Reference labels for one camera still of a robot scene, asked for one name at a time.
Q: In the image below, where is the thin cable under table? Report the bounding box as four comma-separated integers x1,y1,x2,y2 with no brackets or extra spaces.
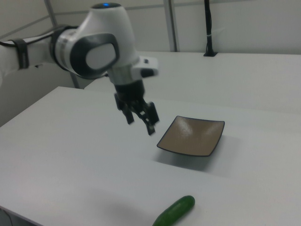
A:
0,208,14,226

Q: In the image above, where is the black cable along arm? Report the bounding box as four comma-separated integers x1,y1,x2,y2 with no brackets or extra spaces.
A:
0,24,79,48

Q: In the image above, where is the green cucumber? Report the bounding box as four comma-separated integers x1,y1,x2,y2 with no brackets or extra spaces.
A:
151,195,196,226

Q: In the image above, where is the black pole with base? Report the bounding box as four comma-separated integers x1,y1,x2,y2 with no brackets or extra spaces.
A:
203,0,218,57

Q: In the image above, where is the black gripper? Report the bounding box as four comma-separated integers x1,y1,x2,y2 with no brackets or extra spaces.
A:
114,80,161,136

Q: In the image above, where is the square brown ceramic plate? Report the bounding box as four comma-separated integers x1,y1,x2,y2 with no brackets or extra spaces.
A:
156,115,225,157

